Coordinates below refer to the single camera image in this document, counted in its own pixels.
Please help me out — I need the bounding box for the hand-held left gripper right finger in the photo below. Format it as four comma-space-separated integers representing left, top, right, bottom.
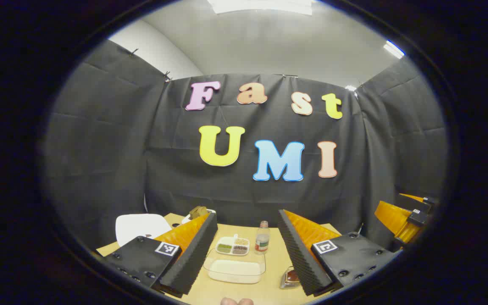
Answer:
277, 209, 403, 297

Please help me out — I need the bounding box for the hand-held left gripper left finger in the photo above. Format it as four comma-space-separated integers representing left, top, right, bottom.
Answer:
96, 212, 219, 298

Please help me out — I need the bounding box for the metal chopstick holder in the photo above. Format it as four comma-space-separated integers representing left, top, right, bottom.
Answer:
279, 266, 302, 290

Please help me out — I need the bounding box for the white rice cooker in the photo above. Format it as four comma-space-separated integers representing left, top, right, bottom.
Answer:
115, 213, 172, 247

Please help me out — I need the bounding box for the white toaster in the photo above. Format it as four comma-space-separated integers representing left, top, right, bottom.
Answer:
180, 208, 217, 225

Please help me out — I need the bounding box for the white divided grain dish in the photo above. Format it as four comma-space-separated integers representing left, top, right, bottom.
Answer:
216, 234, 250, 256

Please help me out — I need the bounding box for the small clear bottle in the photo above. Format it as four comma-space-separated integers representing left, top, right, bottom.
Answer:
255, 220, 271, 254

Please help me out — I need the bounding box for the black backdrop cloth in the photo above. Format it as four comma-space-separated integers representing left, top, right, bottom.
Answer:
43, 39, 450, 255

